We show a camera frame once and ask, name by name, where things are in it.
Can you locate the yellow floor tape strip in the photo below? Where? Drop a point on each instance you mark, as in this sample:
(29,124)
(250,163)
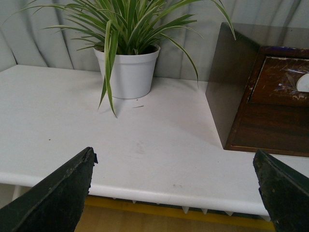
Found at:
(178,212)

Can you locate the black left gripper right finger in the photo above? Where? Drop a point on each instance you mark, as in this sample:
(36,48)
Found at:
(284,192)

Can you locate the brown wooden drawer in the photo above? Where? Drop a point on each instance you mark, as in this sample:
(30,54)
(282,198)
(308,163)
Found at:
(276,82)

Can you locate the green striped spider plant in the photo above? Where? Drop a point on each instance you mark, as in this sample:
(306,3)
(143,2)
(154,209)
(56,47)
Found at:
(88,34)

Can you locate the white plastic plant pot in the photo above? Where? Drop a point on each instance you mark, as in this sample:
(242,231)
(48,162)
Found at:
(132,75)

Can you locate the white drawer handle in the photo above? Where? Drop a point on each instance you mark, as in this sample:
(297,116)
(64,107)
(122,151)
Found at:
(302,84)

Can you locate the dark wooden drawer cabinet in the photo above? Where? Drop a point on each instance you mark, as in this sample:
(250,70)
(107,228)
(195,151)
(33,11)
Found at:
(244,126)

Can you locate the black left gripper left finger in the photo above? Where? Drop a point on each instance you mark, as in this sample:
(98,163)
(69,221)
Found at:
(56,203)

